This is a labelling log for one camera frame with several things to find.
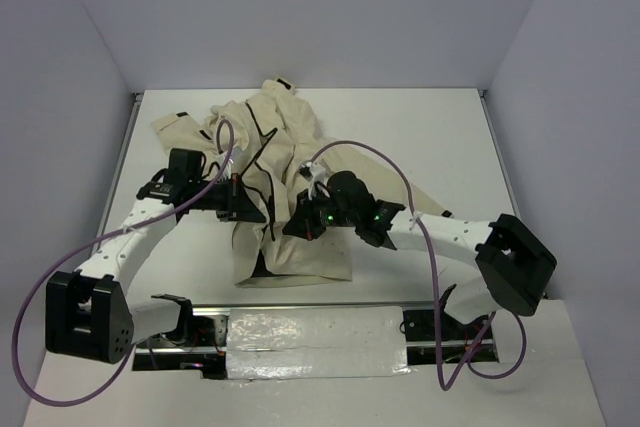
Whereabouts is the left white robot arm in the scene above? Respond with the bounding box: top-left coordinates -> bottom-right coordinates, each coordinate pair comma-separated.
45,147 -> 266,364

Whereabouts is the right table edge rail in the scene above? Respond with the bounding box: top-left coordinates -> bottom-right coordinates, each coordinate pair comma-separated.
477,88 -> 549,301

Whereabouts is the beige jacket black lining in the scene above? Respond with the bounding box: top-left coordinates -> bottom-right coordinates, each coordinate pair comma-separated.
149,77 -> 454,289

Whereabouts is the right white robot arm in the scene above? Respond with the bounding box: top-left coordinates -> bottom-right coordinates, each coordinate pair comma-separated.
283,171 -> 557,338

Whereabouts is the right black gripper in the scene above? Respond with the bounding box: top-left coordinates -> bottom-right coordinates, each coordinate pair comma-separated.
283,186 -> 359,240

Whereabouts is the silver tape sheet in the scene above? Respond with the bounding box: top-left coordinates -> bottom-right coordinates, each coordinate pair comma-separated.
225,306 -> 410,380

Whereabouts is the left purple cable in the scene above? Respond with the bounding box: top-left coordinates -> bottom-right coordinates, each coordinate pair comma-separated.
10,119 -> 237,407

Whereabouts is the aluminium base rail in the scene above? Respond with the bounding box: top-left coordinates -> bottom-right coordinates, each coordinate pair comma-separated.
133,304 -> 486,381

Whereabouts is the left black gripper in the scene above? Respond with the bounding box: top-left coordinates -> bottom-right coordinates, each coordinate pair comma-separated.
189,173 -> 265,223

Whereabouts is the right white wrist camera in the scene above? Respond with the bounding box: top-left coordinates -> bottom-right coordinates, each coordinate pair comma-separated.
298,161 -> 326,200

